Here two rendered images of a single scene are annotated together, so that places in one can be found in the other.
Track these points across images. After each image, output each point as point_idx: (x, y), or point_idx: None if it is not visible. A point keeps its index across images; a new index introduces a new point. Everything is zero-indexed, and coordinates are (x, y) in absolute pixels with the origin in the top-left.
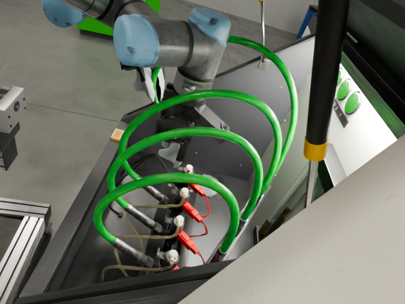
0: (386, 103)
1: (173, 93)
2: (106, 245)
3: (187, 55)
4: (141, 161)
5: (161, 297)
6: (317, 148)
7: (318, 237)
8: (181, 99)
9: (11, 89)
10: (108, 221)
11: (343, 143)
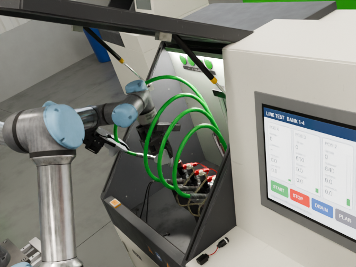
0: (217, 54)
1: (144, 126)
2: (181, 246)
3: (143, 103)
4: (148, 193)
5: (225, 172)
6: (214, 79)
7: (232, 92)
8: (155, 121)
9: (31, 242)
10: None
11: (222, 80)
